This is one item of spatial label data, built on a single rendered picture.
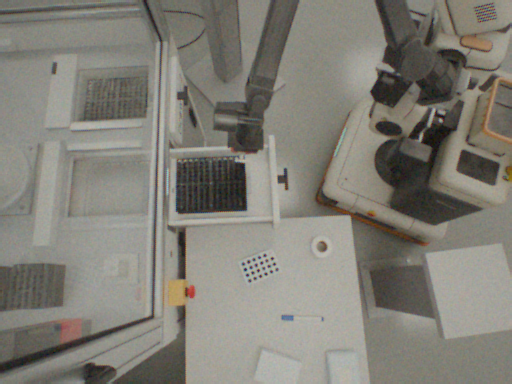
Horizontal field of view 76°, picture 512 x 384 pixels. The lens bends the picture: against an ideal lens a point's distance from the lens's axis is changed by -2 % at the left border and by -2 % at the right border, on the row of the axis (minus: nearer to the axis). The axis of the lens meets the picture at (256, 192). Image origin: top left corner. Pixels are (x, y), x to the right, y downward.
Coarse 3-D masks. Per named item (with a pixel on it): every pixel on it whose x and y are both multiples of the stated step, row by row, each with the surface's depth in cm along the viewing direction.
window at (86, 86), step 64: (0, 0) 37; (64, 0) 51; (128, 0) 79; (0, 64) 37; (64, 64) 50; (128, 64) 78; (0, 128) 36; (64, 128) 49; (128, 128) 76; (0, 192) 36; (64, 192) 49; (128, 192) 74; (0, 256) 36; (64, 256) 48; (128, 256) 72; (0, 320) 35; (64, 320) 47; (128, 320) 70
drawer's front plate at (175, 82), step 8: (176, 64) 114; (176, 72) 114; (176, 80) 113; (176, 88) 113; (176, 96) 112; (176, 104) 112; (176, 112) 111; (176, 120) 111; (176, 128) 110; (176, 136) 111
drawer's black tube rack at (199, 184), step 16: (192, 160) 108; (224, 160) 108; (176, 176) 106; (192, 176) 106; (208, 176) 109; (224, 176) 106; (176, 192) 105; (192, 192) 105; (208, 192) 105; (224, 192) 105; (176, 208) 104; (192, 208) 104; (208, 208) 107; (224, 208) 104; (240, 208) 104
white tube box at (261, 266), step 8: (272, 248) 110; (256, 256) 110; (264, 256) 113; (272, 256) 110; (240, 264) 109; (248, 264) 109; (256, 264) 112; (264, 264) 109; (272, 264) 109; (248, 272) 108; (256, 272) 108; (264, 272) 109; (272, 272) 111; (280, 272) 108; (248, 280) 111; (256, 280) 108
